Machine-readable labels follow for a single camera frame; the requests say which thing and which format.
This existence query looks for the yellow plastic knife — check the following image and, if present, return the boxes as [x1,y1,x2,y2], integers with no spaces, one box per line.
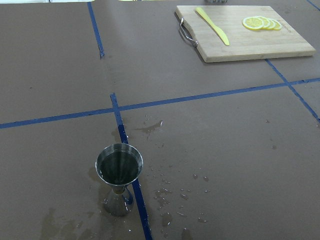
[195,7,230,46]

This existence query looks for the bamboo cutting board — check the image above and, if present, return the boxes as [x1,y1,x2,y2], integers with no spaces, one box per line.
[175,5,316,63]

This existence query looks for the steel jigger measuring cup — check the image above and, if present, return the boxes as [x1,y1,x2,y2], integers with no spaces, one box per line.
[95,143,144,217]

